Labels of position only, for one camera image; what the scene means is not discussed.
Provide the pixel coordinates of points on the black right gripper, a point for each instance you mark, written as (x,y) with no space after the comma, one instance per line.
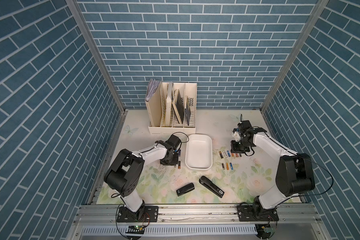
(233,149)

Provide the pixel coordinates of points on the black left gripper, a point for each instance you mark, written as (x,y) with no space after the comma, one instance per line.
(175,161)

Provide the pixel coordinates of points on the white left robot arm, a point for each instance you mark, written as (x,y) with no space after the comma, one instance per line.
(125,171)

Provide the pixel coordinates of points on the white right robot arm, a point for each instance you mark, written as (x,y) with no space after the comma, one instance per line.
(294,173)

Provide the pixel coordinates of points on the white plastic storage tray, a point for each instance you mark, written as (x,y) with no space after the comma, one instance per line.
(199,152)

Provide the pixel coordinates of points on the beige file organizer rack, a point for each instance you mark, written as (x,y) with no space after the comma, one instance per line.
(161,113)

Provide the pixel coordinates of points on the dark small notebook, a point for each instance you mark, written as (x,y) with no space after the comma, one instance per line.
(187,111)

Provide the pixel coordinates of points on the black framed tablet board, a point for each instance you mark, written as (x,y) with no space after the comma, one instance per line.
(178,107)

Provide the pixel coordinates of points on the small black stapler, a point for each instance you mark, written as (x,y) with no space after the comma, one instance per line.
(185,189)

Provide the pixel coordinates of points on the large black stapler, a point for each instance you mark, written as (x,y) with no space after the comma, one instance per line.
(207,183)

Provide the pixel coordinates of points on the purple paper stack folder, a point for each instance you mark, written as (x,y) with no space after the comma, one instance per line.
(152,88)

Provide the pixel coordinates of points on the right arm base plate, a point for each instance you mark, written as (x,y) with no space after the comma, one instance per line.
(257,213)

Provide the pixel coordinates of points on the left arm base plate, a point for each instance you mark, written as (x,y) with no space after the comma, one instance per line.
(144,213)

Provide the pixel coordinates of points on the white ribbed cable duct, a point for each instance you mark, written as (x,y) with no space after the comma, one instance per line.
(172,230)

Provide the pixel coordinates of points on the aluminium front rail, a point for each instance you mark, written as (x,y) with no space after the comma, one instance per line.
(202,214)

